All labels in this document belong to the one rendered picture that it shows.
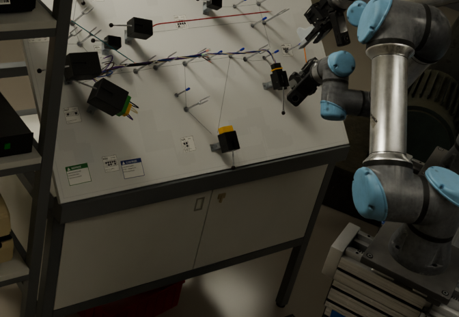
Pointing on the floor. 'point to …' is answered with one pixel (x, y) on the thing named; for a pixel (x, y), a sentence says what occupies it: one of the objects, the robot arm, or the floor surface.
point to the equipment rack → (31, 28)
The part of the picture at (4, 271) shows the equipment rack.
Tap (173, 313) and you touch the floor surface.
